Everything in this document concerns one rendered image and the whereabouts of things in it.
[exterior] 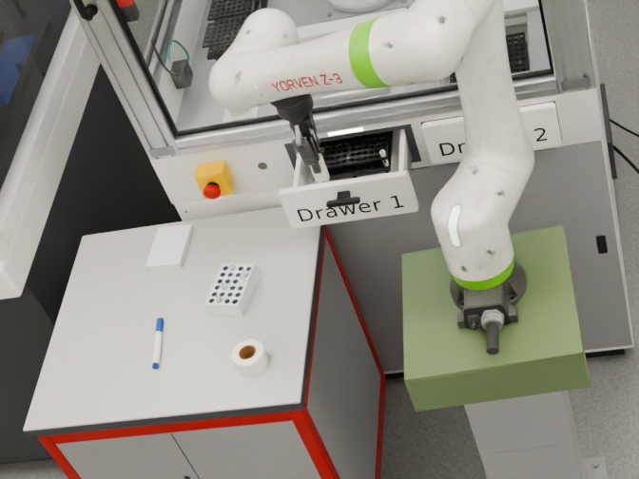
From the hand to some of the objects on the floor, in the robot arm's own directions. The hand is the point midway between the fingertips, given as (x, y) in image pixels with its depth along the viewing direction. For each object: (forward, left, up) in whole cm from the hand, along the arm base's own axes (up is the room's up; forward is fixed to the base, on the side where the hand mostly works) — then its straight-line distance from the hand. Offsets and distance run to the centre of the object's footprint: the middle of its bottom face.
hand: (319, 168), depth 250 cm
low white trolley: (-13, +39, -99) cm, 107 cm away
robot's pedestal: (-26, -32, -100) cm, 108 cm away
